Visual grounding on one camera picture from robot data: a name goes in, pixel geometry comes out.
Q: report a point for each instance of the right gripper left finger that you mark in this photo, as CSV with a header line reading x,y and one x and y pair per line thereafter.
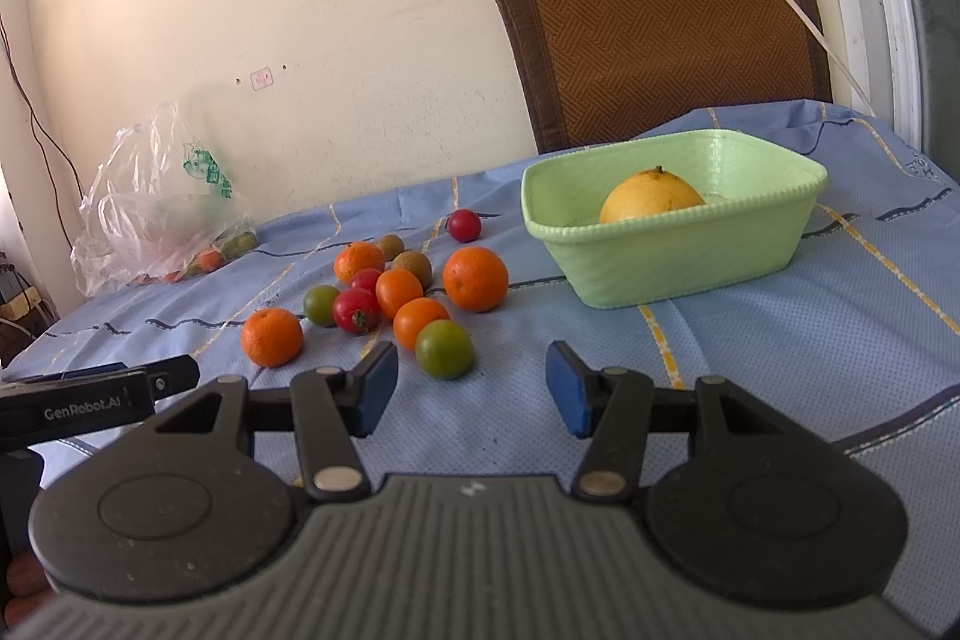
x,y
331,407

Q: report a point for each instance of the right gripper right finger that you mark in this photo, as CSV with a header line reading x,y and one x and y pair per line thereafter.
x,y
611,409

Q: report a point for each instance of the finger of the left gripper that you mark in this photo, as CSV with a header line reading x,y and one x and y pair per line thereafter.
x,y
172,376

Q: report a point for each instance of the orange tangerine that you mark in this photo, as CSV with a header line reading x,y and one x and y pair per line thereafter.
x,y
475,279
271,337
356,257

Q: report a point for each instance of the green tomato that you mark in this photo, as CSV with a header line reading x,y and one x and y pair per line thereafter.
x,y
444,350
318,305

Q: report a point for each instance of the large yellow grapefruit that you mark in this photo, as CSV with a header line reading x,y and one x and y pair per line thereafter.
x,y
648,193

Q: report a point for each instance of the red tomato front middle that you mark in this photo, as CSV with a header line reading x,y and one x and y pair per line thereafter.
x,y
356,311

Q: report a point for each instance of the red tomato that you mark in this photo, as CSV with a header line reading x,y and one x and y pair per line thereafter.
x,y
464,226
366,279
356,311

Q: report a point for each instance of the orange tomato right front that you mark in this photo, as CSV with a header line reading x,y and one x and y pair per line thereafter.
x,y
413,316

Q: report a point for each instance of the orange fruit in bag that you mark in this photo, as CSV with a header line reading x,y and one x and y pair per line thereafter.
x,y
209,259

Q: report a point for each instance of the red tomato back middle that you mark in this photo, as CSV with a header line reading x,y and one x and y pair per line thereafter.
x,y
366,279

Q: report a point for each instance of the small orange tomato middle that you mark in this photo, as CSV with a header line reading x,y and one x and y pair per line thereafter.
x,y
396,287

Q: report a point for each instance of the brown kiwi fruit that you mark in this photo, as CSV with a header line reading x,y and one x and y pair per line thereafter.
x,y
416,263

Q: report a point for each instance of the clear plastic bag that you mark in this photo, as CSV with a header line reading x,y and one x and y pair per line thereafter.
x,y
157,201

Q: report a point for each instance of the small brown fruit back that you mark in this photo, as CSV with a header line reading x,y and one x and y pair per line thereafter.
x,y
390,246

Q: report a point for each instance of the light green plastic basket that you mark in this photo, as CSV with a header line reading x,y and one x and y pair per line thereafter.
x,y
757,198

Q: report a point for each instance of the red tomato far back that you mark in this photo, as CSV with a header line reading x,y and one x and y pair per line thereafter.
x,y
464,226

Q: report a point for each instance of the blue tablecloth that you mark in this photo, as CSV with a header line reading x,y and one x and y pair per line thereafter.
x,y
857,338

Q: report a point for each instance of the brown woven chair mat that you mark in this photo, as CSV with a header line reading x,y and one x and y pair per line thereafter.
x,y
603,71

